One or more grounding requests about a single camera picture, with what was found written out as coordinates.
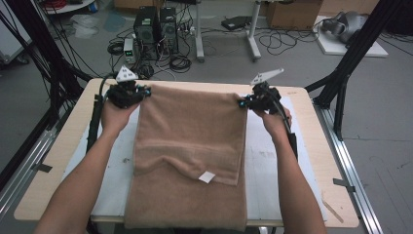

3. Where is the thin wooden stick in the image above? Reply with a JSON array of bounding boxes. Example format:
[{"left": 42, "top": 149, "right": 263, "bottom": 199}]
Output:
[{"left": 320, "top": 198, "right": 345, "bottom": 224}]

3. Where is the long black floor cable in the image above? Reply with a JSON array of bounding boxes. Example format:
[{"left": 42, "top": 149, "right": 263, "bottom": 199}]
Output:
[{"left": 257, "top": 27, "right": 321, "bottom": 57}]

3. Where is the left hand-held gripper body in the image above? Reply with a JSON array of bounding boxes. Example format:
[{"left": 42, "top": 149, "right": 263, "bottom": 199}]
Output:
[{"left": 106, "top": 64, "right": 143, "bottom": 110}]

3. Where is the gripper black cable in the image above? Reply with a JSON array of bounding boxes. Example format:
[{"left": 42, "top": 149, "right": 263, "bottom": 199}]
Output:
[
  {"left": 85, "top": 73, "right": 119, "bottom": 154},
  {"left": 268, "top": 92, "right": 299, "bottom": 161}
]

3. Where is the black frame with cables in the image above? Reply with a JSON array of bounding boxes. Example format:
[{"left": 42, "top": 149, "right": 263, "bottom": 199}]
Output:
[{"left": 0, "top": 0, "right": 94, "bottom": 193}]

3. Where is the flat black device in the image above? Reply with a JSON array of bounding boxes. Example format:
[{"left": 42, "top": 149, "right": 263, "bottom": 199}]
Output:
[{"left": 220, "top": 15, "right": 253, "bottom": 32}]

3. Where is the person's right hand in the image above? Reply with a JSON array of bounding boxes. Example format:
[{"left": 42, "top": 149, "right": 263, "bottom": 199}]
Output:
[{"left": 252, "top": 107, "right": 293, "bottom": 140}]

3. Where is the grey rounded machine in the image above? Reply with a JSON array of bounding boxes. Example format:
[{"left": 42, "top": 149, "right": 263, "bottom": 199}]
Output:
[{"left": 320, "top": 11, "right": 370, "bottom": 45}]

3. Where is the aluminium rail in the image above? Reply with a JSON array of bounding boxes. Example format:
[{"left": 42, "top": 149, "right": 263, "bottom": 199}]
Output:
[
  {"left": 312, "top": 100, "right": 385, "bottom": 234},
  {"left": 0, "top": 128, "right": 58, "bottom": 222}
]

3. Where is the slim black computer tower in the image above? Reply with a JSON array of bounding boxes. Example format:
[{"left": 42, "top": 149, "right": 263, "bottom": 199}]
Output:
[{"left": 159, "top": 7, "right": 179, "bottom": 55}]

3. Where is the large black computer tower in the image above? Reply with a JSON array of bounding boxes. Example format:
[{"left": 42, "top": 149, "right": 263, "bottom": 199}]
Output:
[{"left": 133, "top": 6, "right": 161, "bottom": 61}]

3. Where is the black frame post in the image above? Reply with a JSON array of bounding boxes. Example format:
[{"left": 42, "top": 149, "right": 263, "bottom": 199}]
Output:
[{"left": 304, "top": 0, "right": 407, "bottom": 141}]

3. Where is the red cable coil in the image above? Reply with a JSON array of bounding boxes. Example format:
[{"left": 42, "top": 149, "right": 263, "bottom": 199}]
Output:
[{"left": 43, "top": 0, "right": 68, "bottom": 10}]

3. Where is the white floor board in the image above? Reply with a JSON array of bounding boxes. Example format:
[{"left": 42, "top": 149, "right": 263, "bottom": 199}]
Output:
[{"left": 313, "top": 15, "right": 390, "bottom": 59}]

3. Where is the brown cardboard box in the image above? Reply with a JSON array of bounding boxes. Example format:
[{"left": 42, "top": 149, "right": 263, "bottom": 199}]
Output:
[{"left": 266, "top": 0, "right": 324, "bottom": 31}]

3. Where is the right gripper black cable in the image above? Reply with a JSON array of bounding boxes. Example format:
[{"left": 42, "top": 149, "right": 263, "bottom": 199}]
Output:
[{"left": 268, "top": 92, "right": 299, "bottom": 161}]

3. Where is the person's left hand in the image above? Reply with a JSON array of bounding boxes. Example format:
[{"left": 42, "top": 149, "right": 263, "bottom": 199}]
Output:
[{"left": 100, "top": 97, "right": 139, "bottom": 136}]

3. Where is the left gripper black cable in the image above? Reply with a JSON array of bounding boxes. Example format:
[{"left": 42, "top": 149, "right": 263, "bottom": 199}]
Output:
[{"left": 85, "top": 73, "right": 119, "bottom": 154}]

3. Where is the brown towel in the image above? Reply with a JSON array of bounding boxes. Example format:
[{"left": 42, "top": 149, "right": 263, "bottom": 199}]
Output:
[{"left": 124, "top": 83, "right": 249, "bottom": 232}]

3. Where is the small coiled black cable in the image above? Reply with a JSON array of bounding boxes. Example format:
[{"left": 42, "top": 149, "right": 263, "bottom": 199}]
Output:
[{"left": 106, "top": 41, "right": 126, "bottom": 57}]

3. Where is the black tape piece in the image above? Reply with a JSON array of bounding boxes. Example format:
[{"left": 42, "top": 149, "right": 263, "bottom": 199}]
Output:
[
  {"left": 32, "top": 162, "right": 54, "bottom": 174},
  {"left": 332, "top": 177, "right": 357, "bottom": 193}
]

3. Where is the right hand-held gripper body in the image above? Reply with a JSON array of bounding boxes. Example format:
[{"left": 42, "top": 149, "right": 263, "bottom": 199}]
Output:
[{"left": 247, "top": 67, "right": 284, "bottom": 113}]

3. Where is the white desk frame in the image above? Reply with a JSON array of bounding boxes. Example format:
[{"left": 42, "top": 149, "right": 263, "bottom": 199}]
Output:
[{"left": 194, "top": 0, "right": 263, "bottom": 63}]

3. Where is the round white table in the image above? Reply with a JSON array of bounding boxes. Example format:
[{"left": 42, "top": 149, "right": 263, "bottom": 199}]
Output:
[{"left": 40, "top": 0, "right": 97, "bottom": 16}]

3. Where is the power supply with green display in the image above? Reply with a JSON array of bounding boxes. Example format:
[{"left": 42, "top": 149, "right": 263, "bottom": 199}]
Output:
[{"left": 123, "top": 37, "right": 137, "bottom": 64}]

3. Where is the white grid mat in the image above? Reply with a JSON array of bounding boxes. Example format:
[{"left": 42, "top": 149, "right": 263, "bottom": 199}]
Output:
[{"left": 62, "top": 94, "right": 328, "bottom": 222}]

